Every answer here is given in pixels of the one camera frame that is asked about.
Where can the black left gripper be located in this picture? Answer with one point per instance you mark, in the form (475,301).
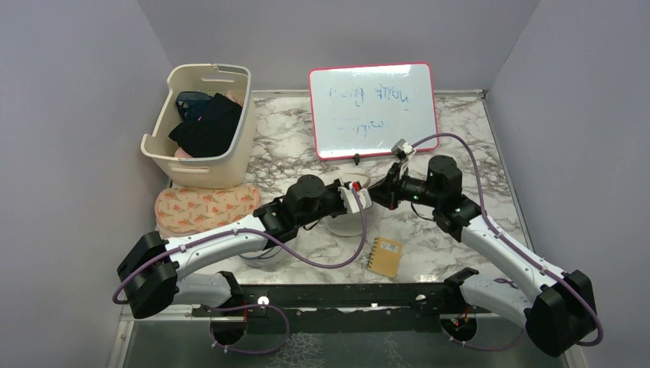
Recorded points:
(337,183)

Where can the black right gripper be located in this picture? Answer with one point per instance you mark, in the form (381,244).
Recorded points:
(387,192)

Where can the white mesh laundry bag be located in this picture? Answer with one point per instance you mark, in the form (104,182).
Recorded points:
(350,225)

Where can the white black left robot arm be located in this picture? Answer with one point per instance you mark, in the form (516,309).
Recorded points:
(158,272)

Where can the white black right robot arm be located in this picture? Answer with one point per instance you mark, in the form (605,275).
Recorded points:
(555,309)

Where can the white blue-trimmed mesh bag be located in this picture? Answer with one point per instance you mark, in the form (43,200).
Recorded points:
(267,258)

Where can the cream plastic laundry basket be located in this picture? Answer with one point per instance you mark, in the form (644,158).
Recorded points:
(220,172)

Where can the floral pink laundry bag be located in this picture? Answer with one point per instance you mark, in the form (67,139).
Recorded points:
(188,211)

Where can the yellow spiral notebook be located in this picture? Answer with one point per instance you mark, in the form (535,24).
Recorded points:
(385,257)

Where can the pink framed whiteboard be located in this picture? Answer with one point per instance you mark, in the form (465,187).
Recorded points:
(364,110)

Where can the black garment in basket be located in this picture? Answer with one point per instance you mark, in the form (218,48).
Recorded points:
(213,134)

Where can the blue garment in basket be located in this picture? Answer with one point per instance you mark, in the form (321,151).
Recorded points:
(191,105)

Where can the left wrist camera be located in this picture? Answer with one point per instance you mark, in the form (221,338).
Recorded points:
(354,197)

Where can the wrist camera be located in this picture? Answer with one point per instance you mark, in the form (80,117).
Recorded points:
(354,197)
(403,151)

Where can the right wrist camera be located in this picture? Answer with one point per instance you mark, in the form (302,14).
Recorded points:
(403,151)

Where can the black metal base rail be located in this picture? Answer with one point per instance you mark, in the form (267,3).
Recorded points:
(342,308)

